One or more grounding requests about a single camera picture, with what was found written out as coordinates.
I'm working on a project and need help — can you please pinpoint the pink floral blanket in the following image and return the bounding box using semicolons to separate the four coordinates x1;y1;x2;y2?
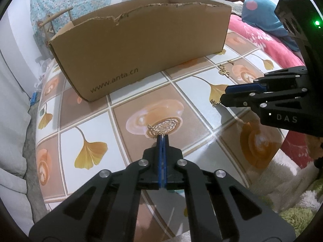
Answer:
228;14;304;68

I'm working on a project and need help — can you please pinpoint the blue pillow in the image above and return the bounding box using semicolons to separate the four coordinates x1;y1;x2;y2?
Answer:
241;0;300;52

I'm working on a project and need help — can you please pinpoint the white curtain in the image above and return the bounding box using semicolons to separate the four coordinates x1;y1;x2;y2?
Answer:
1;57;33;234

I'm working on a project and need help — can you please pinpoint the brown cardboard box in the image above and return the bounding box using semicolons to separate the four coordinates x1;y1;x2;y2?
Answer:
49;0;232;102

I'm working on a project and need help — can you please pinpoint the wooden chair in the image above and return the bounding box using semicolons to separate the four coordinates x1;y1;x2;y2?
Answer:
37;6;74;47

